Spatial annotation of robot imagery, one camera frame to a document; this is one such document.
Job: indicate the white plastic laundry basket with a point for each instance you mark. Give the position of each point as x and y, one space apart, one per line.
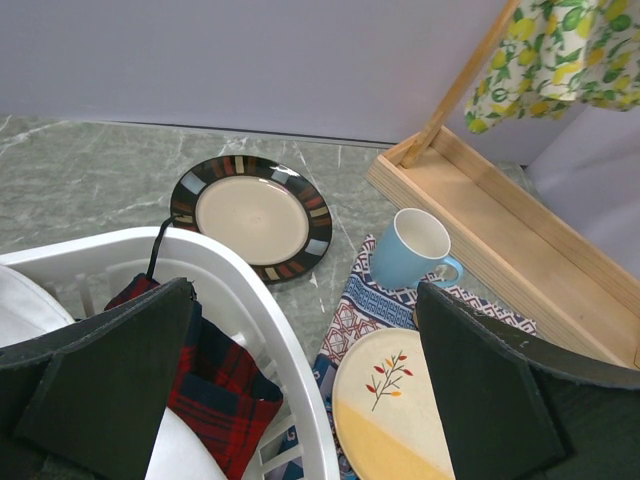
233 297

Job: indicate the red plaid garment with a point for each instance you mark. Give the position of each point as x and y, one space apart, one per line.
219 407

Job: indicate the wooden clothes rack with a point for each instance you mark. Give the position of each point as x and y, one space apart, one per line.
579 297

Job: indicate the dark rimmed striped plate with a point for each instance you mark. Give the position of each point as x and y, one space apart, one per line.
273 217

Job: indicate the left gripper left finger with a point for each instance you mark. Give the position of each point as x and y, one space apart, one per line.
93 393

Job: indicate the blue ceramic mug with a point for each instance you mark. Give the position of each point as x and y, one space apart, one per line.
414 244

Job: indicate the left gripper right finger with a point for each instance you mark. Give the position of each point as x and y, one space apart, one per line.
514 406

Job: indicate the white cloth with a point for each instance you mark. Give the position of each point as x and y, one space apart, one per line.
29 311

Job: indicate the cream and yellow plate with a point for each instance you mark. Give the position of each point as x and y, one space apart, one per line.
384 410

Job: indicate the lemon print cloth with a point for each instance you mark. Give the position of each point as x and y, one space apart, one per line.
556 53

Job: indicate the patterned blue placemat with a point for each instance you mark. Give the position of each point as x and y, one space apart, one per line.
365 307

